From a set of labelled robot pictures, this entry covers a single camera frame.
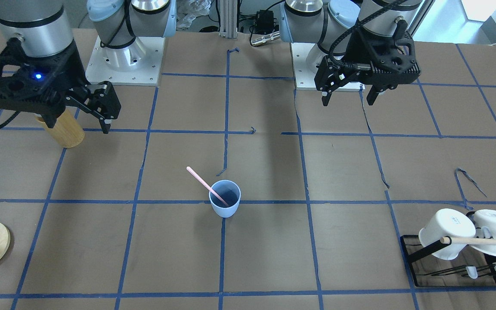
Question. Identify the aluminium frame post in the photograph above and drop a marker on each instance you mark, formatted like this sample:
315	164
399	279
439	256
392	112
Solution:
228	18

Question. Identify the black wire mug rack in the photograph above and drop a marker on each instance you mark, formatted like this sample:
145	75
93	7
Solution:
450	262

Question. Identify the light blue plastic cup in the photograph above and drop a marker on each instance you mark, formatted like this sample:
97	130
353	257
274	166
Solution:
231	194

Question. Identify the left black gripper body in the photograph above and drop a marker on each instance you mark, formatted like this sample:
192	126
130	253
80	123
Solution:
354	53

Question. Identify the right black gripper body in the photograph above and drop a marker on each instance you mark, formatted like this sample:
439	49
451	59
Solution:
74	65

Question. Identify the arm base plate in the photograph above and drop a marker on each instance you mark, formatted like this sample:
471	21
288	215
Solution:
305	58
136	65

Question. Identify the black power adapter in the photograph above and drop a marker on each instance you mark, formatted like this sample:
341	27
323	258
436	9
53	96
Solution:
263	22

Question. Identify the bamboo wooden cup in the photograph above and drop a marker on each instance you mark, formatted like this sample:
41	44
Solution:
67	132

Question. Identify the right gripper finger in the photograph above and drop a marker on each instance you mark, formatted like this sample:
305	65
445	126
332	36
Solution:
106	124

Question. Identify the pink chopstick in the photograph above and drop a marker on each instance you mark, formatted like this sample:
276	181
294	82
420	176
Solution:
205	184

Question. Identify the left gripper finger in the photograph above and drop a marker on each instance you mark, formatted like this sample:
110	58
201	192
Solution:
326	96
372	95

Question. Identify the white mug near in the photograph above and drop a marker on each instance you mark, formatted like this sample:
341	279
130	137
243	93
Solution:
446	222

